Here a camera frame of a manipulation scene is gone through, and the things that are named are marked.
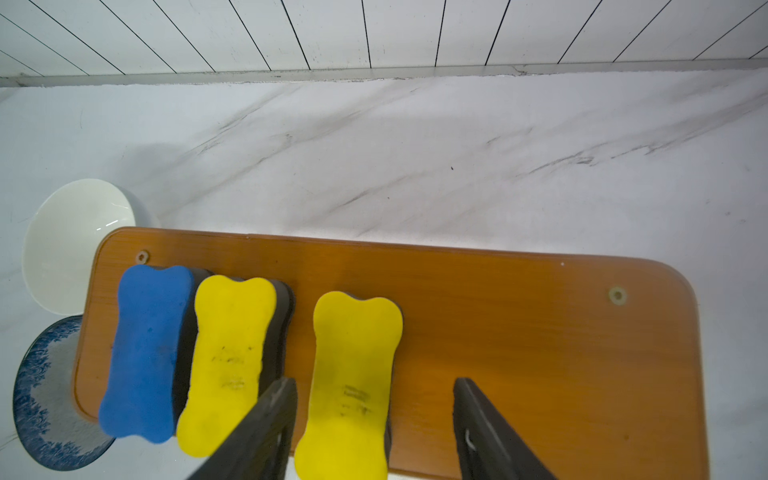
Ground wooden two-tier shelf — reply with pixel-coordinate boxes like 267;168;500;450
72;227;709;479

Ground blue patterned ceramic bowl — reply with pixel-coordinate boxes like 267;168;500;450
13;315;115;471

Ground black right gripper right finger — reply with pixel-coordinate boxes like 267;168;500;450
453;378;554;479

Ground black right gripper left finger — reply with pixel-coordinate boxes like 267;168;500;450
190;377;298;480

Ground white ceramic bowl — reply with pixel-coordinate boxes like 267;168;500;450
22;179;160;316

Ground yellow eraser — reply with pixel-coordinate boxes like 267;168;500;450
294;291;403;479
177;275;293;458

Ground blue eraser top shelf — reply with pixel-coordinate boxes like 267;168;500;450
98;265;212;444

